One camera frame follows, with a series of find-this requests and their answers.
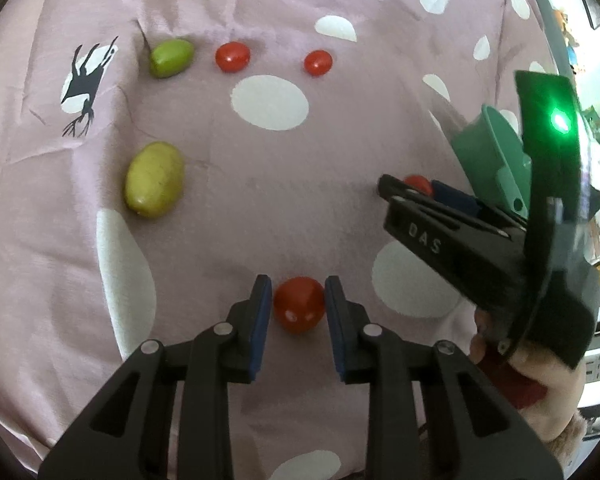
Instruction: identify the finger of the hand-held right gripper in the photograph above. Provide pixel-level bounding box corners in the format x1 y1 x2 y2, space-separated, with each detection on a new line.
377 173 512 237
431 180 527 229

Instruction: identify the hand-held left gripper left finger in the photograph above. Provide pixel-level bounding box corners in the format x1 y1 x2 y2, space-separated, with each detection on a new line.
37 274 273 480

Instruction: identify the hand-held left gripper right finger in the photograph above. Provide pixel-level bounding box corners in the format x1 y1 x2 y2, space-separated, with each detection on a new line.
325 275 565 480

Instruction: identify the small red cherry tomato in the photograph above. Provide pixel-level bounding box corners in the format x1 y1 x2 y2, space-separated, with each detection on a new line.
402 175 435 198

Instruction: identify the large red tomato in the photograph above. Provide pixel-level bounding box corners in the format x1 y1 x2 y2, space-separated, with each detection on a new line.
273 276 327 335

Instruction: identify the person's right forearm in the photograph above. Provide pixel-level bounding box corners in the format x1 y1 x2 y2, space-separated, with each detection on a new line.
544 406 600 472

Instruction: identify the person's right hand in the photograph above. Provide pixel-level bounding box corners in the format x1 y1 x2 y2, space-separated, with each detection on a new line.
469 309 581 441

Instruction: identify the pink polka dot blanket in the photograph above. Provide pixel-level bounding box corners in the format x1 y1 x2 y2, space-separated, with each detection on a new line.
0 0 581 480

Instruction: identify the green lemon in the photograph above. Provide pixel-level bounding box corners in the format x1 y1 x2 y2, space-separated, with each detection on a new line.
125 142 186 219

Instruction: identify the small green lime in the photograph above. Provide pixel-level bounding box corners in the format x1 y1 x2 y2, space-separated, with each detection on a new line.
149 39 196 79

